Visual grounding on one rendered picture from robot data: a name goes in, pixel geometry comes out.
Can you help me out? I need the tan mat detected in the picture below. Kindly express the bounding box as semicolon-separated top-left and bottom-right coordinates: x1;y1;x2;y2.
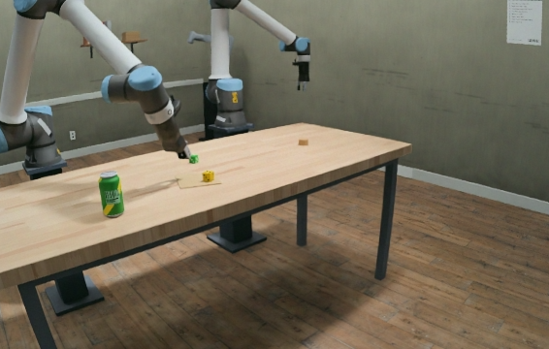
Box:
176;173;222;190

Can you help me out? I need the black box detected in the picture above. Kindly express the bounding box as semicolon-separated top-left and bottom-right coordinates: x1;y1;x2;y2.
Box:
201;80;218;143

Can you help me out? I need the green can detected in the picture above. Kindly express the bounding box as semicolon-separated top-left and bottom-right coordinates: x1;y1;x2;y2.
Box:
98;170;126;219

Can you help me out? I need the wooden table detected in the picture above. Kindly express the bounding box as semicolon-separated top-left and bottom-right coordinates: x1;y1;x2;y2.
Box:
0;121;413;349

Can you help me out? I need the white paper sheet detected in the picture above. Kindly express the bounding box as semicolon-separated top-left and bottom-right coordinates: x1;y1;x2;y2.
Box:
506;0;543;47

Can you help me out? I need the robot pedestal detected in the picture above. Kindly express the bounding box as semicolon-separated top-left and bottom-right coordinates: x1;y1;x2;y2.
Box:
206;121;269;254
21;159;106;317

